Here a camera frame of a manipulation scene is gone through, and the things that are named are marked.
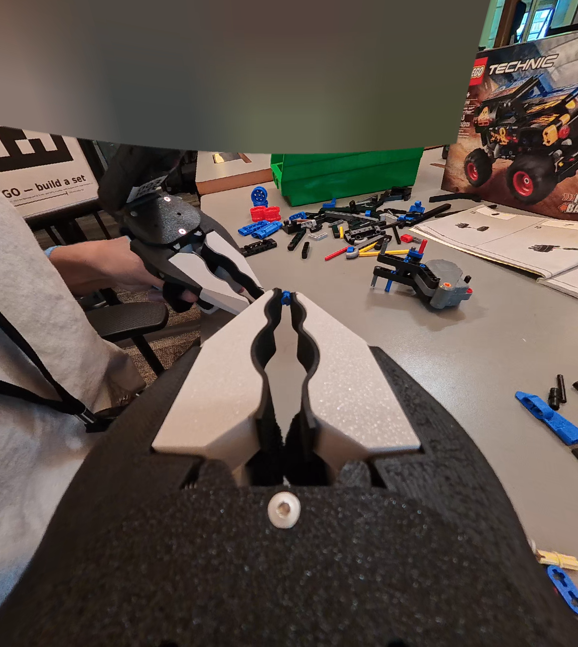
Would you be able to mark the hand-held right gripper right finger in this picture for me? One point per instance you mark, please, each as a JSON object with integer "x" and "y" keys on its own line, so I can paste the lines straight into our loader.
{"x": 359, "y": 399}

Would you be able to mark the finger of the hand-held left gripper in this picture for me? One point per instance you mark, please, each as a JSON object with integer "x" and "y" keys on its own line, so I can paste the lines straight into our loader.
{"x": 228, "y": 258}
{"x": 203, "y": 277}

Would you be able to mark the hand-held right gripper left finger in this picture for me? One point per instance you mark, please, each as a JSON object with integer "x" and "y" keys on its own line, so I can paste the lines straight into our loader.
{"x": 213, "y": 399}

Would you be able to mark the blue lego pin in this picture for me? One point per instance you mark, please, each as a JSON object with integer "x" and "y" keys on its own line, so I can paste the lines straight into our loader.
{"x": 285, "y": 298}

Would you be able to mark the long black lego beam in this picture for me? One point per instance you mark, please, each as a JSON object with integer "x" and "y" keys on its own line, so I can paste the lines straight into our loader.
{"x": 258, "y": 247}

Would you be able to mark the blue lego beams cluster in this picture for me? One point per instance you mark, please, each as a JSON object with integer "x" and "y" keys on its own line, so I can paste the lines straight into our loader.
{"x": 259, "y": 230}

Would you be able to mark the red lego wheel hubs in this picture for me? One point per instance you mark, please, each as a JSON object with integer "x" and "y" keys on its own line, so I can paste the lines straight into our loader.
{"x": 264, "y": 214}

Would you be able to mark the blue lego wheel hub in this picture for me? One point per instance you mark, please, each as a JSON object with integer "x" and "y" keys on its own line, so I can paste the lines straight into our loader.
{"x": 259, "y": 195}

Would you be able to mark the short black lego beam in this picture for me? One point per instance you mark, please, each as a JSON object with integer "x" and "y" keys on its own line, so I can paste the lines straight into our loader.
{"x": 296, "y": 240}

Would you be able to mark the tiny black lego beam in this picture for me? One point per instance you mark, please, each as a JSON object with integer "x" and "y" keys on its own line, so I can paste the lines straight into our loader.
{"x": 305, "y": 249}

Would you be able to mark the white angled lego beam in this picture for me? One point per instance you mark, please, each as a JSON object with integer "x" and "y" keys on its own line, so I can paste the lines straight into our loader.
{"x": 318, "y": 235}

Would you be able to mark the red lego axle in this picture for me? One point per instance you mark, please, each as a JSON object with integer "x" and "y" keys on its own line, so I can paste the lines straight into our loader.
{"x": 336, "y": 253}

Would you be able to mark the grey lego axle connector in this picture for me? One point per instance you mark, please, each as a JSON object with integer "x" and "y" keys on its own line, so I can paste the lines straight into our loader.
{"x": 352, "y": 253}

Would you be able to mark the lego chassis with grey motor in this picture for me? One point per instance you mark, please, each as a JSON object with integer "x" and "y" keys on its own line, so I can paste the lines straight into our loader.
{"x": 445, "y": 289}

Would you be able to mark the pile of loose lego pieces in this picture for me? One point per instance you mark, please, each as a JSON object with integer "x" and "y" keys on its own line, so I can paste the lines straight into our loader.
{"x": 365, "y": 225}

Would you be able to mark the short yellow lego axle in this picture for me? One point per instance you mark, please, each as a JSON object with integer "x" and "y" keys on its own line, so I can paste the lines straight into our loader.
{"x": 369, "y": 247}

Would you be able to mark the long yellow lego axle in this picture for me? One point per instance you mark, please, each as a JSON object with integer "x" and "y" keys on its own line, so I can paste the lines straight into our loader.
{"x": 390, "y": 252}

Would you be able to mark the black lego pin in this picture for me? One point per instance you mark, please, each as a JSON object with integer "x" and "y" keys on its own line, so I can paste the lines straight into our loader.
{"x": 562, "y": 388}
{"x": 554, "y": 399}

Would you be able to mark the large blue lego panel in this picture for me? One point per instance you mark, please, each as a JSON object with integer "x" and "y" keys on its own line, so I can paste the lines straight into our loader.
{"x": 554, "y": 419}

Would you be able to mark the lego instruction booklet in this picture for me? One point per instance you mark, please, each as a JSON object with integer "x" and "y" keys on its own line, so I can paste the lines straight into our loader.
{"x": 521, "y": 242}

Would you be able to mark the pale yellow lego piece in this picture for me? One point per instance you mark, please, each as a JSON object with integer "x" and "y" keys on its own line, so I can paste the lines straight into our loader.
{"x": 558, "y": 559}

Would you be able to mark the blue angled lego beam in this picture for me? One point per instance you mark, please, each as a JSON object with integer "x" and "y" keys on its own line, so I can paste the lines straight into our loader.
{"x": 567, "y": 594}

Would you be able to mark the lego set cardboard box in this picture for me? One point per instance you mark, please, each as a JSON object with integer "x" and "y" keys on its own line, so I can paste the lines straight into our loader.
{"x": 536, "y": 126}

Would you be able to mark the person's left hand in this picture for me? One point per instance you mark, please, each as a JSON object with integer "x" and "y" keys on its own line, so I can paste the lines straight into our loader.
{"x": 107, "y": 268}

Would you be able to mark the black office chair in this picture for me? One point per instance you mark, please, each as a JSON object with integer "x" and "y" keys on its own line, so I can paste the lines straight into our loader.
{"x": 127, "y": 317}

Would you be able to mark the blue wristband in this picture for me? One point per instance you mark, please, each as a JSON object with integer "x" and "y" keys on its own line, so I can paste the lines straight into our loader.
{"x": 55, "y": 251}

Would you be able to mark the white printed sign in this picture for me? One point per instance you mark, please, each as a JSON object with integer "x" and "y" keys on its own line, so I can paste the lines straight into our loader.
{"x": 31, "y": 172}

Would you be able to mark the green plastic bin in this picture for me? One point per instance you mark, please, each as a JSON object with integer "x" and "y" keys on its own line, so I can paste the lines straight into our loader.
{"x": 349, "y": 174}

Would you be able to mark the person's grey sweatshirt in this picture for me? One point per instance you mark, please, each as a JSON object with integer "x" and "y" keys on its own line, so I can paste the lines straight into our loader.
{"x": 21, "y": 480}

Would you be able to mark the glass window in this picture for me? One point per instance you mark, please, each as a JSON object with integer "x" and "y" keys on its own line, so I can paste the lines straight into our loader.
{"x": 546, "y": 20}

